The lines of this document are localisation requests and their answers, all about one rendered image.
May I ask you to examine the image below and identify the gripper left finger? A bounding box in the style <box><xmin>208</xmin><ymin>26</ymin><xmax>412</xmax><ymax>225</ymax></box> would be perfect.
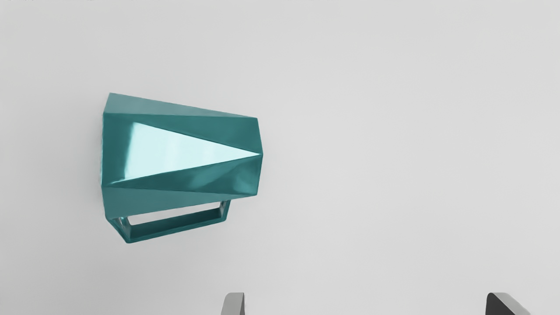
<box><xmin>220</xmin><ymin>292</ymin><xmax>245</xmax><ymax>315</ymax></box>

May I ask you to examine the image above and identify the teal faceted mug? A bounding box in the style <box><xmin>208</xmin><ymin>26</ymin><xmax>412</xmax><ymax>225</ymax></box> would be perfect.
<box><xmin>101</xmin><ymin>92</ymin><xmax>263</xmax><ymax>244</ymax></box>

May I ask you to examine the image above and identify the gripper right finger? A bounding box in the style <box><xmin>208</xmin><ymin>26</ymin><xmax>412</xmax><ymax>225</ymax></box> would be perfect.
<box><xmin>486</xmin><ymin>292</ymin><xmax>531</xmax><ymax>315</ymax></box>

